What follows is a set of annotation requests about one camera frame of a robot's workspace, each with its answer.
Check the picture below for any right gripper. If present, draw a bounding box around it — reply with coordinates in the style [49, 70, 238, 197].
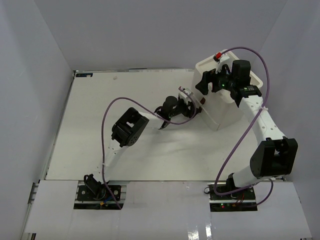
[195, 63, 236, 96]

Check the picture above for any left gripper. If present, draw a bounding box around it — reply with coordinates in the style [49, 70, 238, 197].
[169, 98, 201, 120]

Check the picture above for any white drawer storage box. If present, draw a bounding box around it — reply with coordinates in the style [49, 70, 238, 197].
[191, 51, 263, 131]

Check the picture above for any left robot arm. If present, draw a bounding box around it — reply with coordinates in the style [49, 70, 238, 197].
[83, 94, 202, 200]

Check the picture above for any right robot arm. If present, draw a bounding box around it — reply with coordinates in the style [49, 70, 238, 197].
[193, 56, 298, 200]

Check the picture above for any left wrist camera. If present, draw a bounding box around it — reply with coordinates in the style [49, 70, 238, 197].
[178, 86, 194, 104]

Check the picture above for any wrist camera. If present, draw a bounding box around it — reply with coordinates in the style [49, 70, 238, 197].
[213, 52, 230, 71]
[178, 86, 194, 104]

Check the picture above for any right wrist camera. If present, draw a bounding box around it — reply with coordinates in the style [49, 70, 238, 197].
[213, 52, 230, 71]

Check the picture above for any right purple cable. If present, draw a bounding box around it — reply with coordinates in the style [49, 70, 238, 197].
[212, 46, 274, 206]

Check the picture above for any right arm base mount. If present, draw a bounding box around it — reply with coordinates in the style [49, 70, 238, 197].
[203, 184, 258, 213]

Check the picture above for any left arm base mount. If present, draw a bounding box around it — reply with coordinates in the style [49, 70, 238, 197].
[73, 174, 125, 210]

